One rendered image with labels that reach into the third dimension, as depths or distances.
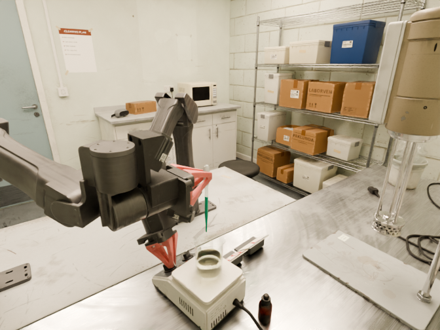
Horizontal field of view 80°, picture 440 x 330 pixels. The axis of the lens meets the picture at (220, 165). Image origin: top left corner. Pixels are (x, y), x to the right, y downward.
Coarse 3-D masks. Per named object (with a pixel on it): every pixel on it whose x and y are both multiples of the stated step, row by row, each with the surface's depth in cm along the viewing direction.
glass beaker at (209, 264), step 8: (208, 232) 59; (200, 240) 59; (208, 240) 60; (216, 240) 59; (224, 240) 57; (200, 248) 60; (216, 248) 60; (200, 256) 55; (208, 256) 54; (216, 256) 55; (200, 264) 55; (208, 264) 55; (216, 264) 56; (200, 272) 56; (208, 272) 56; (216, 272) 56
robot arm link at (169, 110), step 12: (156, 96) 74; (168, 96) 77; (180, 96) 72; (168, 108) 71; (180, 108) 73; (192, 108) 78; (156, 120) 69; (168, 120) 69; (192, 120) 79; (168, 132) 69
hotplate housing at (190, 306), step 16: (160, 288) 63; (176, 288) 57; (240, 288) 59; (176, 304) 59; (192, 304) 54; (208, 304) 53; (224, 304) 55; (240, 304) 57; (192, 320) 56; (208, 320) 52
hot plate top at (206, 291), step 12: (192, 264) 61; (228, 264) 61; (180, 276) 58; (192, 276) 58; (228, 276) 58; (240, 276) 58; (192, 288) 55; (204, 288) 55; (216, 288) 55; (204, 300) 52
